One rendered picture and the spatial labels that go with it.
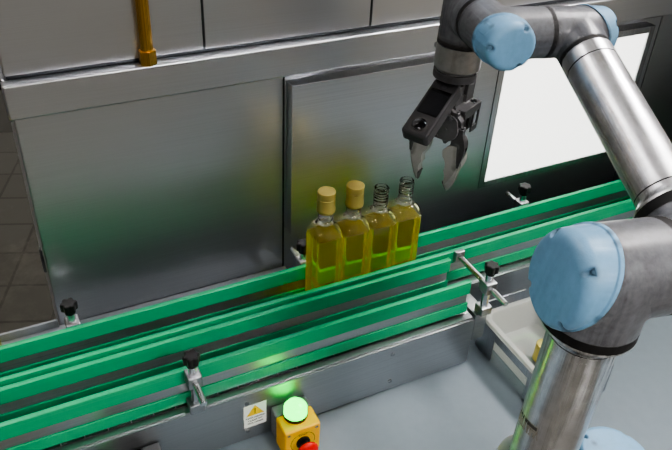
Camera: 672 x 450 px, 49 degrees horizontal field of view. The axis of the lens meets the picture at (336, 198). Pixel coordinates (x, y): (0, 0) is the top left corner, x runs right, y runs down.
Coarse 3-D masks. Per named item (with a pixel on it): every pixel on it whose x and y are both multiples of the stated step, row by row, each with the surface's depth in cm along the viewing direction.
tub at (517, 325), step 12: (528, 300) 160; (492, 312) 157; (504, 312) 158; (516, 312) 160; (528, 312) 162; (492, 324) 153; (504, 324) 160; (516, 324) 162; (528, 324) 164; (540, 324) 164; (504, 336) 151; (516, 336) 161; (528, 336) 161; (540, 336) 161; (516, 348) 148; (528, 348) 158; (528, 360) 146
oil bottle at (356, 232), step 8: (344, 216) 140; (344, 224) 139; (352, 224) 139; (360, 224) 139; (368, 224) 140; (344, 232) 139; (352, 232) 139; (360, 232) 140; (368, 232) 141; (344, 240) 140; (352, 240) 140; (360, 240) 141; (368, 240) 142; (344, 248) 141; (352, 248) 141; (360, 248) 142; (368, 248) 143; (344, 256) 142; (352, 256) 142; (360, 256) 143; (344, 264) 143; (352, 264) 143; (360, 264) 144; (344, 272) 144; (352, 272) 145; (360, 272) 146
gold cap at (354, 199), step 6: (354, 180) 138; (348, 186) 136; (354, 186) 136; (360, 186) 136; (348, 192) 136; (354, 192) 135; (360, 192) 136; (348, 198) 137; (354, 198) 136; (360, 198) 137; (348, 204) 137; (354, 204) 137; (360, 204) 137
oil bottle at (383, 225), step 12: (372, 216) 141; (384, 216) 141; (372, 228) 141; (384, 228) 142; (372, 240) 143; (384, 240) 144; (372, 252) 144; (384, 252) 146; (372, 264) 146; (384, 264) 148
